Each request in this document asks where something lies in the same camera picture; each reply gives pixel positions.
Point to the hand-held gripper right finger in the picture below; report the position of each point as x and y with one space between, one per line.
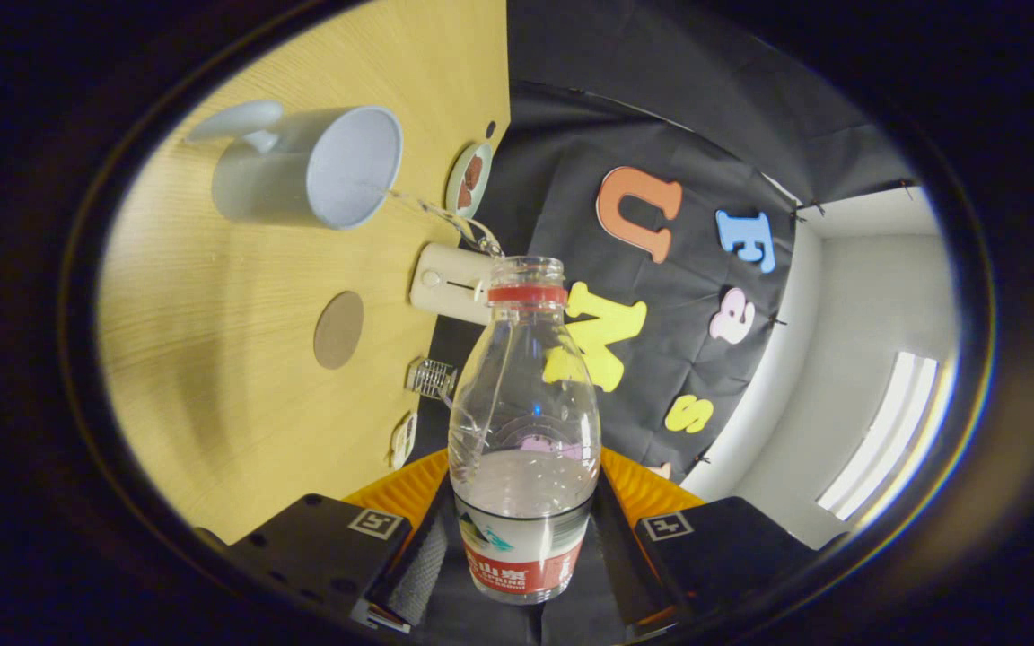
723 547

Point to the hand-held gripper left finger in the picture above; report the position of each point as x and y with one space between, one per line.
328 547

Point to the clear plastic bottle red label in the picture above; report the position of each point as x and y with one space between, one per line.
526 502

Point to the round brown coaster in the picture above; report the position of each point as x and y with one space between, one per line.
338 330

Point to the white divided dish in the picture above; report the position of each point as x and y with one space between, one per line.
402 440

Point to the long ceiling light panel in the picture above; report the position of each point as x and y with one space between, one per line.
885 440

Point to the wooden table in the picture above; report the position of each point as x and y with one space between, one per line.
212 359

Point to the white toaster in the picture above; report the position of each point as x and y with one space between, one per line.
445 283

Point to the pale green plate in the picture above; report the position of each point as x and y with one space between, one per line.
456 199

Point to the brown cookies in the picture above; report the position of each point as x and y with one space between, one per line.
472 172

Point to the black backdrop cloth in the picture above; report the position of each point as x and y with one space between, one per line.
661 135

